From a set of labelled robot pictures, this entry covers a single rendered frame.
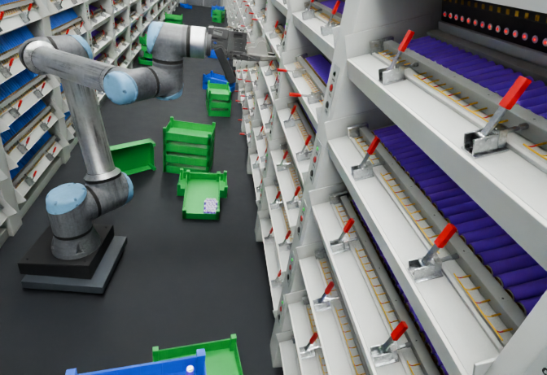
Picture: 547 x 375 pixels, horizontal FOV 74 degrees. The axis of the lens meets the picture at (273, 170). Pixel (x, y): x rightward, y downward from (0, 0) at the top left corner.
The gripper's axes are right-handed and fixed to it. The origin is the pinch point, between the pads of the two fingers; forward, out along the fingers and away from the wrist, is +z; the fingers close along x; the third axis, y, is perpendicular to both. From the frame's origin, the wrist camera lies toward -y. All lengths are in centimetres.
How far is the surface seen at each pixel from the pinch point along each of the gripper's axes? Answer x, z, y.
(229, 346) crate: -29, -5, -103
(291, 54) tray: 33.4, 12.5, -5.6
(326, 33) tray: -11.9, 12.8, 10.9
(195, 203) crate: 61, -24, -101
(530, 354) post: -99, 12, 0
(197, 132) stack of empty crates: 114, -27, -80
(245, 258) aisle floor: 21, 3, -105
